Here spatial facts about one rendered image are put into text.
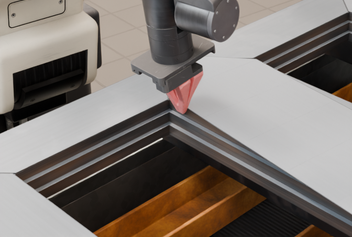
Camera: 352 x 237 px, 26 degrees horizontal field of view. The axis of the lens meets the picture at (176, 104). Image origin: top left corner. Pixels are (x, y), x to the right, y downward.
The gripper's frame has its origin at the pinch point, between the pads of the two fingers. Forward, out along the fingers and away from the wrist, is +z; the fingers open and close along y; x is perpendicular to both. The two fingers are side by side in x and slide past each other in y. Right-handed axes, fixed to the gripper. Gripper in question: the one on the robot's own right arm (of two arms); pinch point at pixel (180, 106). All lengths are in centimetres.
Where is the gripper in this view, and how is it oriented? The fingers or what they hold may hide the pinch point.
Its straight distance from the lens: 107.7
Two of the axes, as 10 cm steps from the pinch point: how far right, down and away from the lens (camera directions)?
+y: 7.2, -4.9, 4.9
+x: -6.8, -3.8, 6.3
